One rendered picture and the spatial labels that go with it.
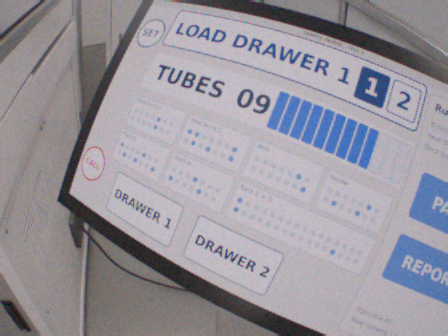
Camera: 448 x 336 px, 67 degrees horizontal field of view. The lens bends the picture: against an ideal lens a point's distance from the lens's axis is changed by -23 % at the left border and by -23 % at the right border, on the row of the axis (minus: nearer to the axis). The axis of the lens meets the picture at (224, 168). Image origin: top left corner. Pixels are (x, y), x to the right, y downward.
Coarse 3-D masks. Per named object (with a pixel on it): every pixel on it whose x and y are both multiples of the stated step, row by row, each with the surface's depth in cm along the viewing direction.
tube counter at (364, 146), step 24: (240, 96) 41; (264, 96) 40; (288, 96) 39; (240, 120) 41; (264, 120) 40; (288, 120) 39; (312, 120) 38; (336, 120) 37; (360, 120) 36; (312, 144) 37; (336, 144) 37; (360, 144) 36; (384, 144) 35; (408, 144) 34; (360, 168) 35; (384, 168) 34
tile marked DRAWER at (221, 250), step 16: (208, 224) 40; (192, 240) 41; (208, 240) 40; (224, 240) 40; (240, 240) 39; (256, 240) 38; (192, 256) 41; (208, 256) 40; (224, 256) 39; (240, 256) 39; (256, 256) 38; (272, 256) 38; (224, 272) 39; (240, 272) 38; (256, 272) 38; (272, 272) 37; (256, 288) 38
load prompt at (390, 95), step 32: (192, 32) 44; (224, 32) 43; (256, 32) 41; (256, 64) 41; (288, 64) 39; (320, 64) 38; (352, 64) 37; (352, 96) 36; (384, 96) 35; (416, 96) 34; (416, 128) 33
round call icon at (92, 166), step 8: (88, 144) 48; (96, 144) 47; (88, 152) 48; (96, 152) 47; (104, 152) 47; (88, 160) 47; (96, 160) 47; (104, 160) 46; (80, 168) 48; (88, 168) 47; (96, 168) 47; (104, 168) 46; (88, 176) 47; (96, 176) 47; (96, 184) 46
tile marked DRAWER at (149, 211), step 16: (128, 176) 45; (112, 192) 45; (128, 192) 44; (144, 192) 44; (160, 192) 43; (112, 208) 45; (128, 208) 44; (144, 208) 43; (160, 208) 43; (176, 208) 42; (144, 224) 43; (160, 224) 42; (176, 224) 42; (160, 240) 42
